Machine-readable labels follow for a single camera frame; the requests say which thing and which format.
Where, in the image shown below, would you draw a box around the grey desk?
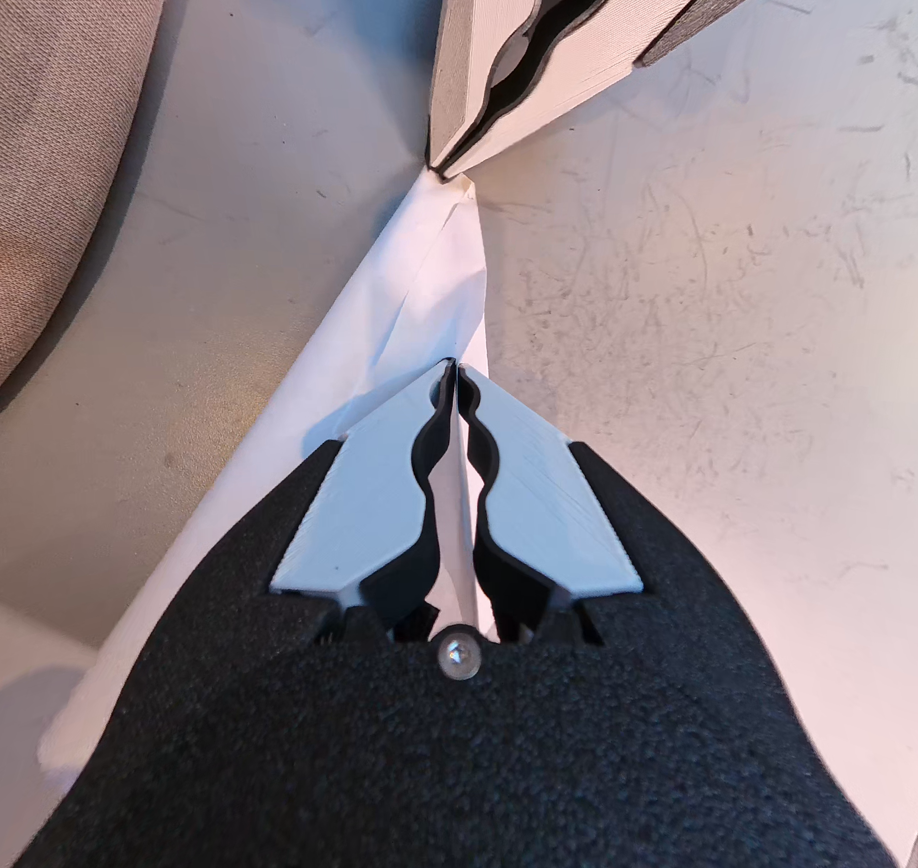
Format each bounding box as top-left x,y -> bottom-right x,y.
0,0 -> 918,868

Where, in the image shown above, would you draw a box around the white paper sheet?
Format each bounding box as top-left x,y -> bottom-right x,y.
39,168 -> 503,783

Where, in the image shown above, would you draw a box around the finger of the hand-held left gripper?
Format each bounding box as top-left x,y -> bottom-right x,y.
426,0 -> 555,171
436,0 -> 741,180

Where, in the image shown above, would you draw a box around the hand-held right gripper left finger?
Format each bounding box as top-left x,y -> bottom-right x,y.
270,357 -> 460,639

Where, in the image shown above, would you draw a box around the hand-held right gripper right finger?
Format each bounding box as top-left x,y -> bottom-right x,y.
455,364 -> 644,645

